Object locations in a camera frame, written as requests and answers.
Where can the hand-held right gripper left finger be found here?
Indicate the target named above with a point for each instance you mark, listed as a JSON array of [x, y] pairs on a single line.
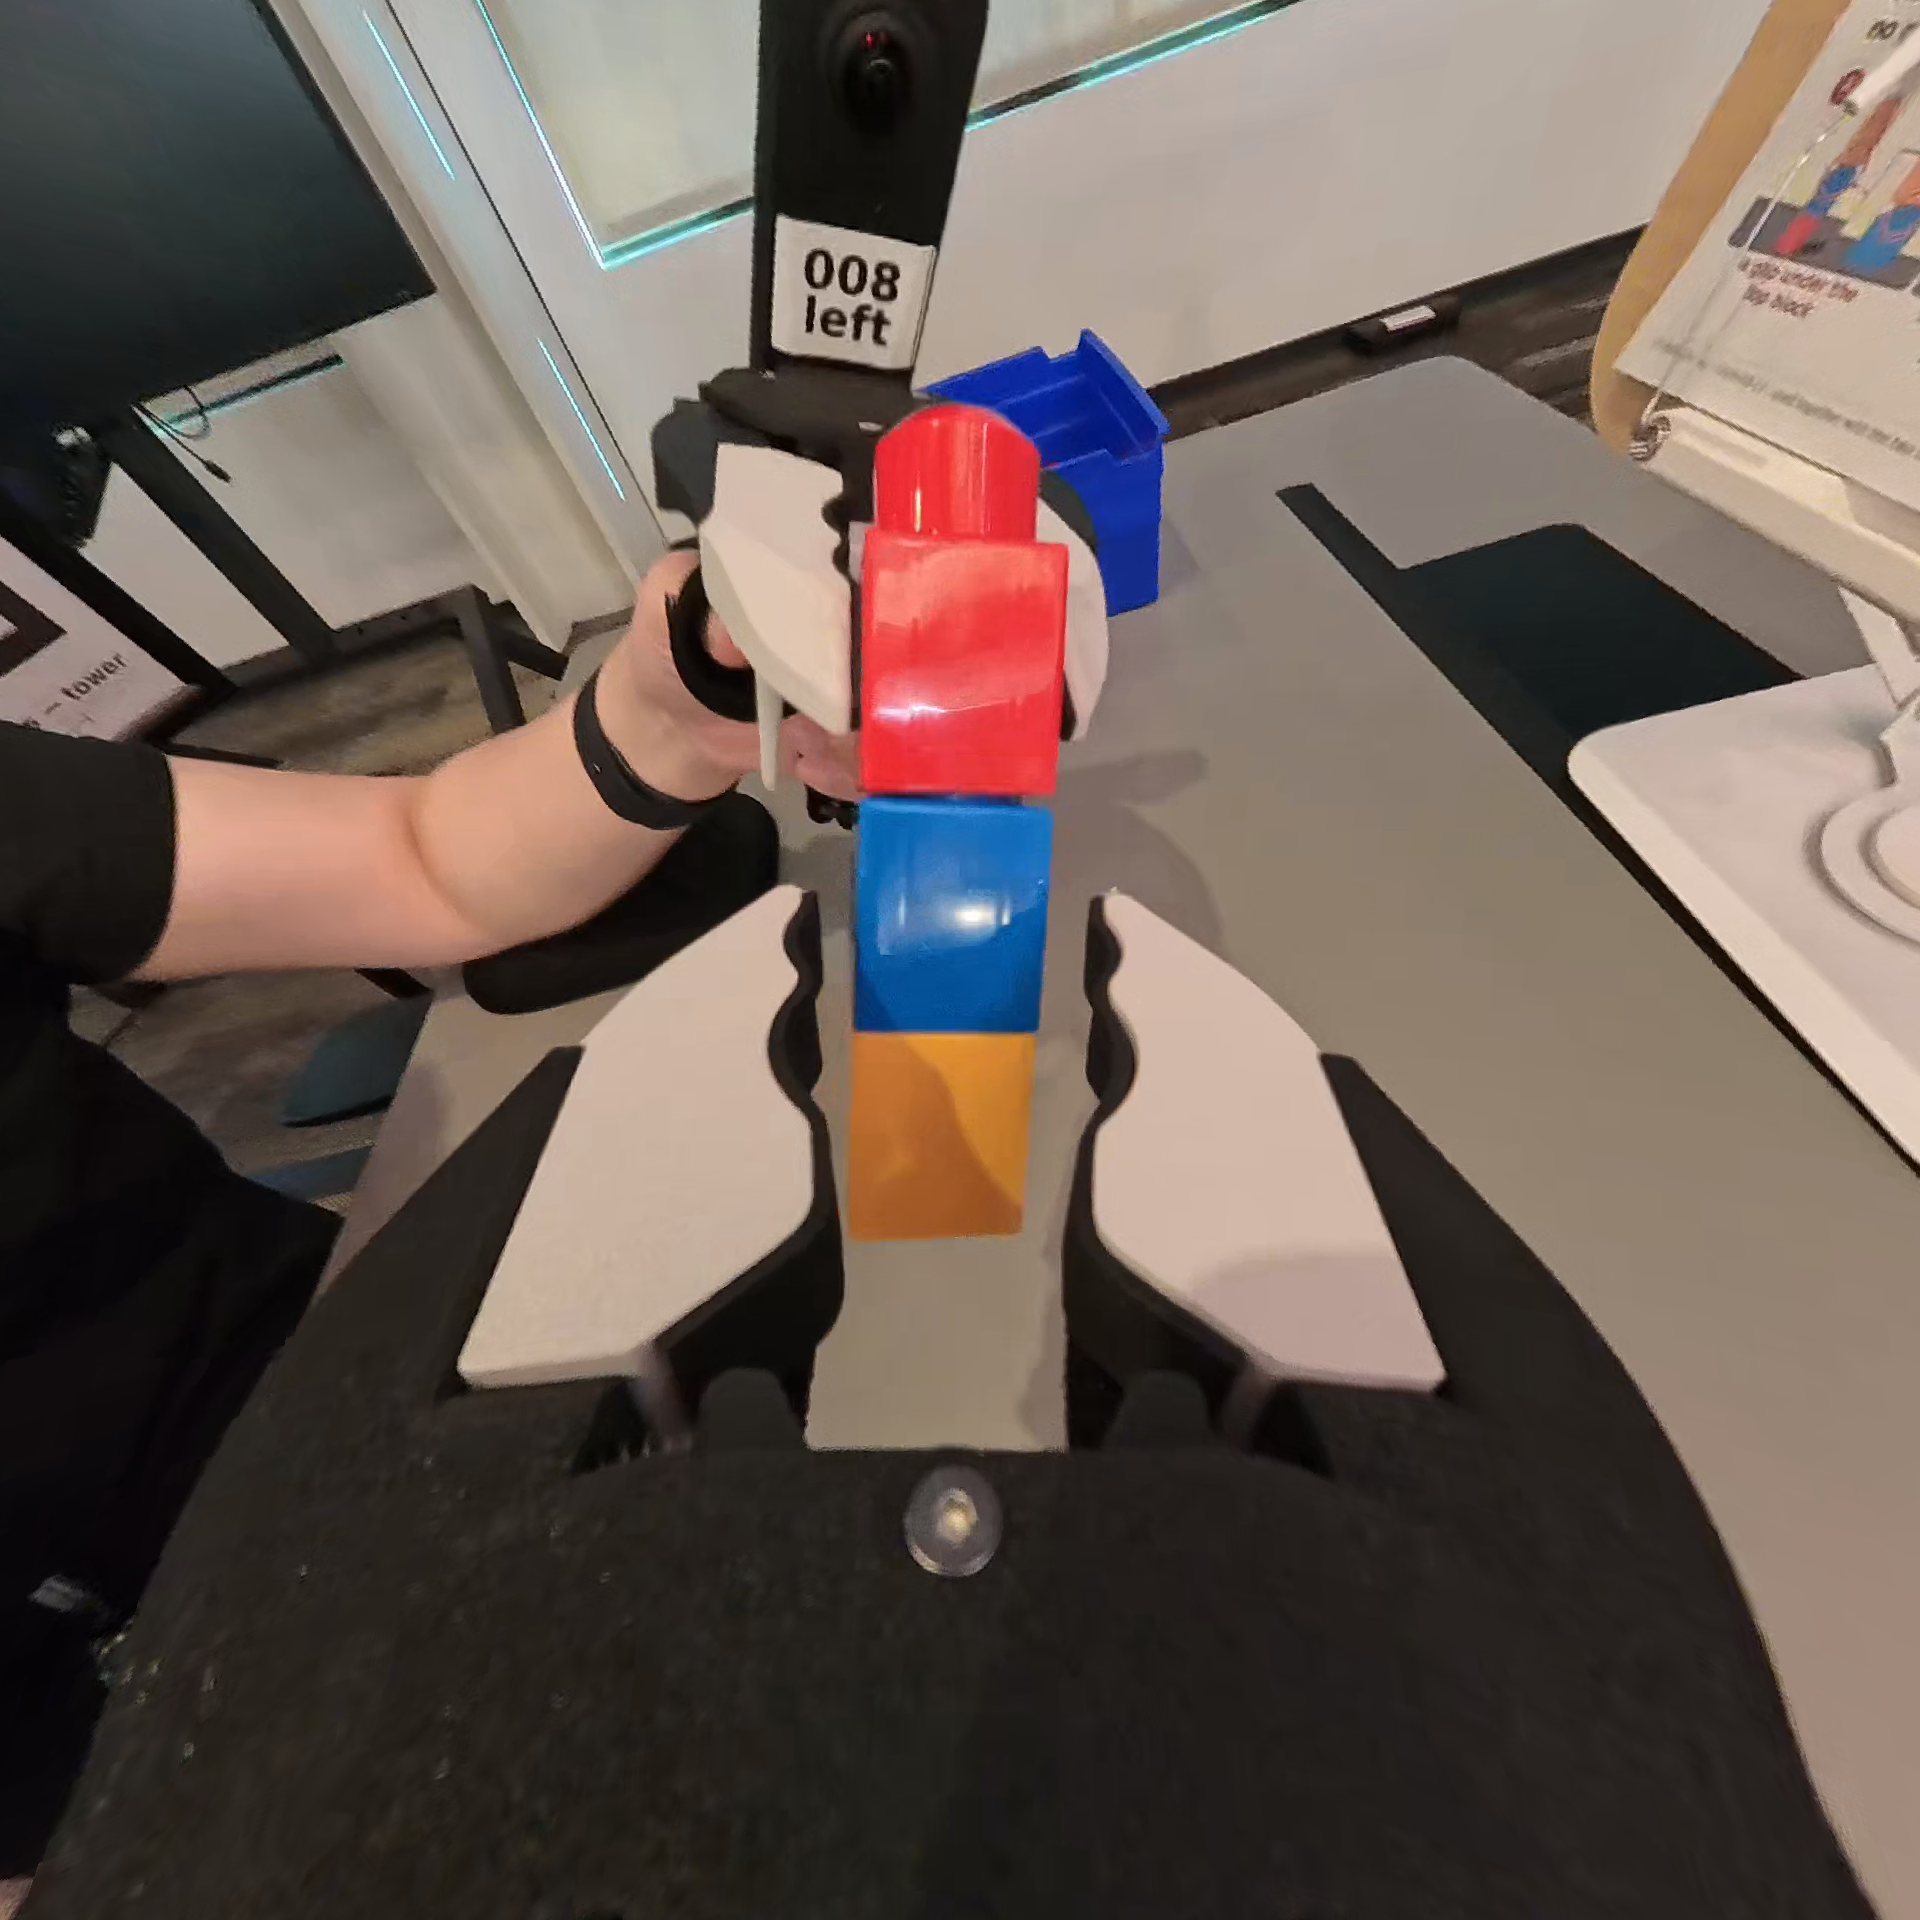
[[645, 1184]]

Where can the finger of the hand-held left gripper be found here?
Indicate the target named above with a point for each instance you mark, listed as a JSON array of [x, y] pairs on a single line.
[[1089, 629], [774, 585]]

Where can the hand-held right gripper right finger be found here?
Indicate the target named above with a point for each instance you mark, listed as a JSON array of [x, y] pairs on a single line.
[[1245, 1184]]

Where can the red mega block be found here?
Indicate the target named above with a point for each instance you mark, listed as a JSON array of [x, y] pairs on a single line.
[[962, 660]]

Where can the blue plastic bin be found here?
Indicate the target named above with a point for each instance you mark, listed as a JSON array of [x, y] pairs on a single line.
[[1119, 495]]

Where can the yellow mega block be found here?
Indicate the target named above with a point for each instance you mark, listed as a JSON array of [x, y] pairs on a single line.
[[939, 1141]]

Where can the blue mega block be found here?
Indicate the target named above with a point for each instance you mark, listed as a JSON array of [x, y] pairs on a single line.
[[945, 915]]

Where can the person's left forearm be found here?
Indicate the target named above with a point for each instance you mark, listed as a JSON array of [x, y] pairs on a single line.
[[375, 856]]

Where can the person's left hand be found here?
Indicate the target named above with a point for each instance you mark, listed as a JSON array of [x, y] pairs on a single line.
[[683, 745]]

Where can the glass window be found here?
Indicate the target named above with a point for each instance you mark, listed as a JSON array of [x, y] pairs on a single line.
[[675, 119]]

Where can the black wristband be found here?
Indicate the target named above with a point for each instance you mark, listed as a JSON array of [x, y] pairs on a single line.
[[609, 772]]

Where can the small black device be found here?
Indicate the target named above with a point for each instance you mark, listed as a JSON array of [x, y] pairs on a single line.
[[1402, 322]]

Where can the black monitor stand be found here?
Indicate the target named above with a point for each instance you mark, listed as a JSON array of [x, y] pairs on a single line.
[[203, 523]]

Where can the framed marker sign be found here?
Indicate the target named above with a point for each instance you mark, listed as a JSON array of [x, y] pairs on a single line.
[[77, 675]]

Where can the black monitor screen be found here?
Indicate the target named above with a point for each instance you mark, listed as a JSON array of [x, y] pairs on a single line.
[[150, 194]]

